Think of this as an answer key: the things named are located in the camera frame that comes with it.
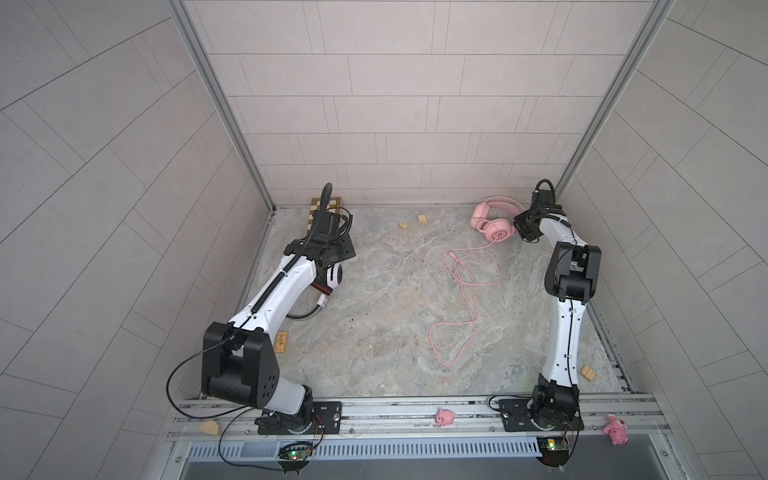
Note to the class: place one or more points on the white black headphones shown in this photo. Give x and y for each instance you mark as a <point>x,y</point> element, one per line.
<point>325,283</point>

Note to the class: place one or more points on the left metal corner post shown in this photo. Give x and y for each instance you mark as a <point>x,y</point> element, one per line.
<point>183,21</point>

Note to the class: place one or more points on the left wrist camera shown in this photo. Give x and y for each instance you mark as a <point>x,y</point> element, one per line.
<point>329,226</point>

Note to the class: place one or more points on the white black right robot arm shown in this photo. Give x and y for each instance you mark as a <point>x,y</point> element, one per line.
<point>570,280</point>

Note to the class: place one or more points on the right circuit board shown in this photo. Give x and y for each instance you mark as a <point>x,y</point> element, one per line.
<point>555,451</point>

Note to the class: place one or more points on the circuit board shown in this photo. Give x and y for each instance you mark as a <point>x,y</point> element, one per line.
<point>296,452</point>
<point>555,451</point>

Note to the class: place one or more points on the left circuit board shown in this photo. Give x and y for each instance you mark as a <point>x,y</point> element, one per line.
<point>296,452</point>

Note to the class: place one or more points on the metal corner post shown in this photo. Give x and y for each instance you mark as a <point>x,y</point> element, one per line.
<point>646,34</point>
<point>183,21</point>

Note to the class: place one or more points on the pink pig toy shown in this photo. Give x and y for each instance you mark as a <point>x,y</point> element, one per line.
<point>445,417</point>
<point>616,430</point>

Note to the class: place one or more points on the wooden domino block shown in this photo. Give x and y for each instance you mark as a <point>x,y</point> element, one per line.
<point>280,344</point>

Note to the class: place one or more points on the tan object on rail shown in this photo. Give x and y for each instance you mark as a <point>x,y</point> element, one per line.
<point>210,427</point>

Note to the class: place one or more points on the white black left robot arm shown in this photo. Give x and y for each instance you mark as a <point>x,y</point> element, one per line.
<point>239,363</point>

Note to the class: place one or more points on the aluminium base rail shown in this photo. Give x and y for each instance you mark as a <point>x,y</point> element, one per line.
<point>405,417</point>

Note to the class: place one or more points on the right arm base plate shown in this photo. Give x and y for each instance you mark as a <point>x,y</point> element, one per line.
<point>516,416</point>

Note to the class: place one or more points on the pink pig toy centre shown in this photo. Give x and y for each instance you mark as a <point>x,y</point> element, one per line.
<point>445,417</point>

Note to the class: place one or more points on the right metal corner post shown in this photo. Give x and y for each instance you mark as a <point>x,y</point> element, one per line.
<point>646,34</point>

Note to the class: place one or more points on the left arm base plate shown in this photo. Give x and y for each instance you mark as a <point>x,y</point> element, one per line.
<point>323,417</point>

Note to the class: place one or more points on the pink headphones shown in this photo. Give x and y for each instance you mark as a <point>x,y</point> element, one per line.
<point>493,218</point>

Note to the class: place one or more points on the small wooden block right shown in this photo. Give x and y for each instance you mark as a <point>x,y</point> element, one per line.
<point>588,373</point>

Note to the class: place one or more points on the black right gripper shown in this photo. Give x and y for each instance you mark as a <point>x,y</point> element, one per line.
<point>521,223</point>

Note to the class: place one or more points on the pink pig toy right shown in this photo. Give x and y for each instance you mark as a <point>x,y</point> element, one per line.
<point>616,430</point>

